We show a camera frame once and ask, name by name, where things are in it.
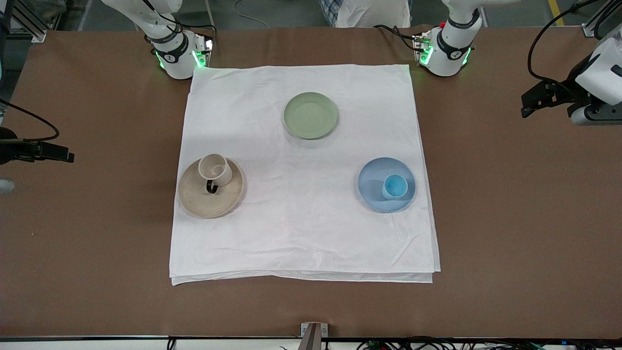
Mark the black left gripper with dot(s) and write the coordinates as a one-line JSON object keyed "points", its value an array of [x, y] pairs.
{"points": [[574, 82]]}

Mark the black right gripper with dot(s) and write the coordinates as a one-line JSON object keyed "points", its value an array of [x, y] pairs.
{"points": [[8, 151]]}

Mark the light blue cup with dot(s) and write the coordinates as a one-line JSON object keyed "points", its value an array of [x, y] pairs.
{"points": [[394, 187]]}

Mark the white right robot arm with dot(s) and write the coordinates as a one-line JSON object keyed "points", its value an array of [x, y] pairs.
{"points": [[176, 59]]}

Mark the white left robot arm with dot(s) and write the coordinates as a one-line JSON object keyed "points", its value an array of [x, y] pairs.
{"points": [[449, 51]]}

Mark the beige gray round plate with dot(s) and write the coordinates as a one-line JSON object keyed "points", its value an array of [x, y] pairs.
{"points": [[197, 201]]}

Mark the blue round plate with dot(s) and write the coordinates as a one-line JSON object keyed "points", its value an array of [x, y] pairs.
{"points": [[371, 187]]}

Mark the green round plate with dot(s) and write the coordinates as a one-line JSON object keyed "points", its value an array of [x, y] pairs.
{"points": [[310, 115]]}

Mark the person in white apron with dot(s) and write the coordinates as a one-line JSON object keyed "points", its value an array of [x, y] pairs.
{"points": [[369, 12]]}

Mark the white folded table cloth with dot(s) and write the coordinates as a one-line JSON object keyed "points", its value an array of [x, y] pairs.
{"points": [[301, 233]]}

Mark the aluminium frame profile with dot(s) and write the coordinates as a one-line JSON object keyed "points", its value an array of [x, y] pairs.
{"points": [[30, 30], [590, 27]]}

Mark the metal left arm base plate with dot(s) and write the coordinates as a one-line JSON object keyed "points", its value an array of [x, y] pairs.
{"points": [[421, 48]]}

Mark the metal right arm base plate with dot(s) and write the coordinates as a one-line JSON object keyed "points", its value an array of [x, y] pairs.
{"points": [[204, 51]]}

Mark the metal table edge bracket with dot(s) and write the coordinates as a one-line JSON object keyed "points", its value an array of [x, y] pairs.
{"points": [[313, 338]]}

